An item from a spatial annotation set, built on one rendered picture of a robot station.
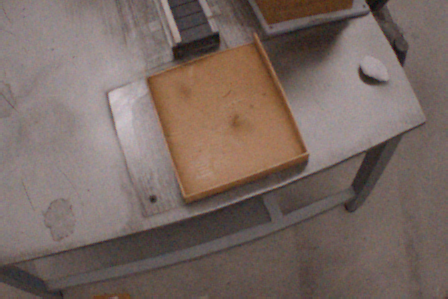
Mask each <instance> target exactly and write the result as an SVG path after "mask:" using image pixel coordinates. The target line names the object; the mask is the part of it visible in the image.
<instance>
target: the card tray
mask: <svg viewBox="0 0 448 299"><path fill-rule="evenodd" d="M143 73H144V74H143V76H144V79H145V82H146V85H147V88H148V91H149V94H150V96H149V97H150V100H151V104H152V107H153V110H154V112H155V115H156V118H157V121H158V125H159V128H160V131H161V134H162V137H163V141H164V144H165V147H166V150H167V153H168V157H170V159H171V162H172V165H173V168H174V171H175V175H176V178H177V181H178V184H179V187H181V190H182V193H183V196H184V198H185V201H186V203H187V202H188V203H190V202H193V201H197V200H200V199H202V198H205V197H208V196H211V195H214V194H218V193H220V192H223V191H226V190H229V189H233V188H235V187H238V186H241V185H244V183H248V182H251V181H253V180H256V179H259V178H262V177H266V176H269V175H271V174H274V173H275V172H277V171H280V170H283V169H286V168H288V167H292V166H295V165H298V164H301V162H304V161H306V160H308V157H309V155H310V151H309V149H308V147H307V144H306V141H305V139H304V137H303V134H302V132H301V130H300V128H299V125H298V123H297V120H296V117H295V115H294V113H293V111H292V108H291V106H290V103H289V101H288V98H287V96H285V94H284V92H283V89H282V87H281V84H280V82H279V79H278V77H277V75H276V73H275V70H273V68H272V66H271V63H270V61H269V59H268V57H267V54H266V52H265V50H264V48H262V45H261V43H260V41H259V39H258V36H257V34H256V32H255V33H254V41H253V42H250V43H247V44H241V45H238V46H234V47H231V48H228V49H225V50H222V51H219V52H216V53H212V54H209V55H206V56H203V57H200V58H197V59H193V60H190V61H188V62H187V63H184V64H181V65H178V66H175V67H172V68H168V69H165V70H162V71H159V73H156V74H153V75H150V76H147V77H146V76H145V71H144V69H143Z"/></svg>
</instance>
